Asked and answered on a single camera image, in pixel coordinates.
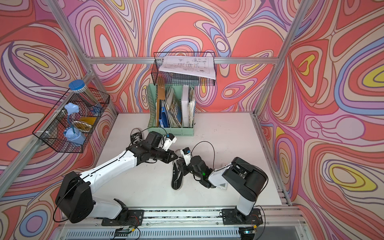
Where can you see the black wire basket back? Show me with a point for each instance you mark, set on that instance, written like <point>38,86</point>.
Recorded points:
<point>164,78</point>

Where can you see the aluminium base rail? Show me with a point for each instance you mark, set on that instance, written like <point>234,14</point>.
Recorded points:
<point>194,223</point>

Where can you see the white remote control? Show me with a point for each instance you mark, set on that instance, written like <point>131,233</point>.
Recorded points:
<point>223,186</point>

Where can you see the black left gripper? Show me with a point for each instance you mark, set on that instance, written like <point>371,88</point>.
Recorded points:
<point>168,157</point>

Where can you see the blue lidded jar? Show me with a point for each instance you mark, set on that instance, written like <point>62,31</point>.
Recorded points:
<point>84,93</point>

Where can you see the white book in organizer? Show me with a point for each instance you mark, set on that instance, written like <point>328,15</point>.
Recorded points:
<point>185,106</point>

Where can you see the black wire basket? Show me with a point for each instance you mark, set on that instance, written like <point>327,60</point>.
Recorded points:
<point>51,129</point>
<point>164,78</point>

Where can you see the black sneaker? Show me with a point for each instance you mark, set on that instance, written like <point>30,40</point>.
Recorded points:
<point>178,175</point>
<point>136,136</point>

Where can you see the white printed paper sheet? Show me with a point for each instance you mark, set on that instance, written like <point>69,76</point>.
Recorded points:
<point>193,66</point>

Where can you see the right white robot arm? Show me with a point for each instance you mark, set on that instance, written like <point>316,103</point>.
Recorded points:
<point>248,180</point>

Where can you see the green perforated file organizer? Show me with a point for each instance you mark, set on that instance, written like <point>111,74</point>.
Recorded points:
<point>152,98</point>

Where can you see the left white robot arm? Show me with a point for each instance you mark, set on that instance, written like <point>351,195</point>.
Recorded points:
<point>76,198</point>

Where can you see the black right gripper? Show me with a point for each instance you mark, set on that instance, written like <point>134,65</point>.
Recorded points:
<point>185,171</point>

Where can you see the black wire basket left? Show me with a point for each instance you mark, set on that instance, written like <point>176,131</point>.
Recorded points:
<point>51,129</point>

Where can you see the yellow tin in basket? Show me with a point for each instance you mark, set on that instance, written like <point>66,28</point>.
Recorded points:
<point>85,124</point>

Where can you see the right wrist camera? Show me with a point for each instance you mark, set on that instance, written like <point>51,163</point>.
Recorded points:
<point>187,155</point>

